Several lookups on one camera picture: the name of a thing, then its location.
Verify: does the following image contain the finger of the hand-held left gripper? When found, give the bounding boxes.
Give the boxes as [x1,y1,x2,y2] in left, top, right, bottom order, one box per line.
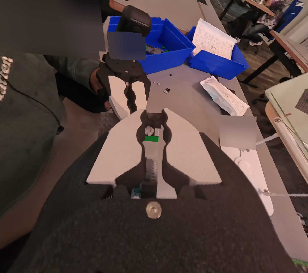
[109,76,133,120]
[130,80,148,114]

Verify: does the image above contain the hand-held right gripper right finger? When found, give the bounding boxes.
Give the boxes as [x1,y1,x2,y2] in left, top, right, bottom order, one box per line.
[161,108,222,190]

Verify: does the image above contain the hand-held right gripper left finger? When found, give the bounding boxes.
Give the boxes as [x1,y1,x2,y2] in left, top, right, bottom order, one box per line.
[86,109,148,189]

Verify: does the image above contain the grey brick building model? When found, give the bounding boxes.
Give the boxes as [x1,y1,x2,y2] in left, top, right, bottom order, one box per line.
[98,109,169,200]

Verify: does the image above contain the person's left forearm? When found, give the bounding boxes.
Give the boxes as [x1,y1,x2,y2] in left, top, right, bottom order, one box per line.
[43,55,101,95]

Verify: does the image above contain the person's left hand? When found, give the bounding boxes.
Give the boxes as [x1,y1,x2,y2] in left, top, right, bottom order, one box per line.
[90,66,113,113]

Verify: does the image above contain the person's dark trousers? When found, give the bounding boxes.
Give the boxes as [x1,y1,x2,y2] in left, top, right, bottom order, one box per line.
[54,71,112,113]

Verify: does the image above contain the blue plastic storage bin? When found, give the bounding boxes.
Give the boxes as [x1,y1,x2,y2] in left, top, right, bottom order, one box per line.
[107,16,196,75]
[186,26,251,80]

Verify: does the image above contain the person in green hoodie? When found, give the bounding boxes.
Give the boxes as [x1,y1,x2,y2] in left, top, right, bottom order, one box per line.
[0,52,66,218]

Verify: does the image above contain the pale green table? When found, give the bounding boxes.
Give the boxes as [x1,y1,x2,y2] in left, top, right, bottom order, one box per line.
[265,74,308,175]

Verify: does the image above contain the dark grey baseplate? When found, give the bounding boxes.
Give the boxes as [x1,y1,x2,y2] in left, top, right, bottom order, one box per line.
[294,90,308,111]

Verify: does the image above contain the blue striped jacket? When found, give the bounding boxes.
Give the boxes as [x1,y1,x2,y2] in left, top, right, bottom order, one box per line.
[274,0,305,34]

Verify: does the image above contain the black earphone cable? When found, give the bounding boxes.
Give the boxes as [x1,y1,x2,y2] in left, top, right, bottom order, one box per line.
[12,86,65,132]

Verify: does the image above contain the thin white strap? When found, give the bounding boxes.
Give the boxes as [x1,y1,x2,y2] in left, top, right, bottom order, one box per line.
[259,189,308,198]
[255,134,281,146]

